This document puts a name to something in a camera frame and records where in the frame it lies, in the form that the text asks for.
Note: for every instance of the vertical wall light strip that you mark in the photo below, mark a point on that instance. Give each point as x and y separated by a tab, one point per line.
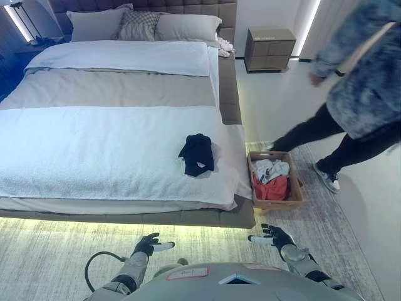
308	28

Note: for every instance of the crumpled white cloth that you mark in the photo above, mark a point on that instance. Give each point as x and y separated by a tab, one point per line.
225	46

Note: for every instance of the plain grey pillow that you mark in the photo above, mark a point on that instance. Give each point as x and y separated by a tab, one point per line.
94	25
188	28

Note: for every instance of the grey striped rug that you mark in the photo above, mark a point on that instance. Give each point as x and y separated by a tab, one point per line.
47	257

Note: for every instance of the white fluffy blanket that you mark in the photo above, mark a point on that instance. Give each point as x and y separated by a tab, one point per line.
94	150

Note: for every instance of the white garment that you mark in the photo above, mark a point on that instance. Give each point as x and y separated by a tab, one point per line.
275	167

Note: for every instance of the brown wicker basket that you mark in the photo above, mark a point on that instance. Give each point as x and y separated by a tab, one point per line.
296	191

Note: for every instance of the white bed sheet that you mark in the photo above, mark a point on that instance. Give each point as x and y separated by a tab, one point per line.
213	72

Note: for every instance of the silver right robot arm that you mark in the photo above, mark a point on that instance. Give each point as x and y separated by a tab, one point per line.
302	260

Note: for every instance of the large bed with white blanket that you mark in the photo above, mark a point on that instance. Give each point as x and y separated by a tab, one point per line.
230	91

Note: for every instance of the person in fuzzy grey coat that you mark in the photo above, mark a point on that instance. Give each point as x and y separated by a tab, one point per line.
366	78

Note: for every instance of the patterned grey cushion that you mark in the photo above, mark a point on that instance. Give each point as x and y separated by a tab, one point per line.
138	26

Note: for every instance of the silver robot torso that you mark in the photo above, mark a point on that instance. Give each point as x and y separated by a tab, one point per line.
225	285

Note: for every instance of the brown nightstand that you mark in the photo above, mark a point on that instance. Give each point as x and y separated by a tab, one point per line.
269	50

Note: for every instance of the black garment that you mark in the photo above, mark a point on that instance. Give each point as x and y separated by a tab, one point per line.
196	153

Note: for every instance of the brown tufted headboard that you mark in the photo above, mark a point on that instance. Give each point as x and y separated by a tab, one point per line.
188	6

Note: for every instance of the grey and white duvet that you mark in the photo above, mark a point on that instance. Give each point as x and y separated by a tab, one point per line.
119	72

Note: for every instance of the dark nightstand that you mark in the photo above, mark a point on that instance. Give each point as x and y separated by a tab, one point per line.
37	47

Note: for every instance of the orange garment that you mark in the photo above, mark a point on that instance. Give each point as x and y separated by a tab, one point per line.
272	189

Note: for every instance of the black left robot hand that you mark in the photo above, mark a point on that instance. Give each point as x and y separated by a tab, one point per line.
144	245

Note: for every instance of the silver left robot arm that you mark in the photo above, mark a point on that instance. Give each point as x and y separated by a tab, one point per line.
133	269

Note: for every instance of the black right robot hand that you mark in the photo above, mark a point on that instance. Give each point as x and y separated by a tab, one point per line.
280	237

